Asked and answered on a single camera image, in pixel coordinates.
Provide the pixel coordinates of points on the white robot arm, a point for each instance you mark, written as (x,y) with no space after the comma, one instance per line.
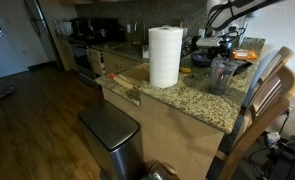
(230,10)

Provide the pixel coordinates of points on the metal sink faucet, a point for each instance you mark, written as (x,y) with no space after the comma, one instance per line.
(144,31)

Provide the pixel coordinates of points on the white wall outlet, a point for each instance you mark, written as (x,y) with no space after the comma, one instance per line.
(201,33)

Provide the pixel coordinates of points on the dark blue bowl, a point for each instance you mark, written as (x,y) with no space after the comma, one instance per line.
(200,60)

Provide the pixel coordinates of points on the beige sink cabinet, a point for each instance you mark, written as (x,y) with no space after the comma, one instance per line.
(115,63)

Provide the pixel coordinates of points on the beige kitchen island cabinet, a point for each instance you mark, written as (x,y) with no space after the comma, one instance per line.
(173,140)

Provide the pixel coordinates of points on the wooden chair grey backrest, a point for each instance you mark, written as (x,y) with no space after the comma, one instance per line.
(267,66)

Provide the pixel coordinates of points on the black bag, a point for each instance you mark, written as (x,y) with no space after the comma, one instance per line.
(290,160)

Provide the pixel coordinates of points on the stainless steel trash can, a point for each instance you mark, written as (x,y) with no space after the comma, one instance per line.
(110,133)

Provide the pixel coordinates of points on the white countertop container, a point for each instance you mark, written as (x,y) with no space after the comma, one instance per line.
(64,28)

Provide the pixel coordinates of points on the black plastic tray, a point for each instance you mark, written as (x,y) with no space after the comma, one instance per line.
(244,66)

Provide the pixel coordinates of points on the white paper towel roll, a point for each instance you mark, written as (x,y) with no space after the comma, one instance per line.
(165,56)

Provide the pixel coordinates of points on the orange snack package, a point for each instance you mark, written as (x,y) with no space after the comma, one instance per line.
(244,55)

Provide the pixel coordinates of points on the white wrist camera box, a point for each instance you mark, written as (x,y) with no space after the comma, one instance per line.
(208,41)

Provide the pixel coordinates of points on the large wooden chair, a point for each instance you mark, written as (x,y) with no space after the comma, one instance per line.
(253,133)

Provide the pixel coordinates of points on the stainless steel refrigerator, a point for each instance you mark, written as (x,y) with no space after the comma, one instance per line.
(42,26)

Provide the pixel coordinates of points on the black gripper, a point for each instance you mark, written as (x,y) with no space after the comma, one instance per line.
(224,41)

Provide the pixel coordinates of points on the dark shoes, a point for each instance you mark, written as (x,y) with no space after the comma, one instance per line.
(3,92)

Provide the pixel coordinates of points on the black countertop appliance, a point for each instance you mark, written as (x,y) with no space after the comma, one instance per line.
(194,43)

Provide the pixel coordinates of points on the clear plastic blender cup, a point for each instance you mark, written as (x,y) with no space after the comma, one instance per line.
(220,86)

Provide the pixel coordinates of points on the wooden cutting board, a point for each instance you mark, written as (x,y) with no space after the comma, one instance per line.
(135,74)

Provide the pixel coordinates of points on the black stove oven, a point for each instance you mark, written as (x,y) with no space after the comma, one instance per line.
(82,56)

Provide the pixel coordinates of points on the white bottle purple cap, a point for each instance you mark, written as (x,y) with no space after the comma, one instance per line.
(221,71)

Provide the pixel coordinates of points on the small yellow object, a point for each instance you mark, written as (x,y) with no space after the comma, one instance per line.
(185,70)

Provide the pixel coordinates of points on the white door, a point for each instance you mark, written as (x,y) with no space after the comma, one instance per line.
(7,56)

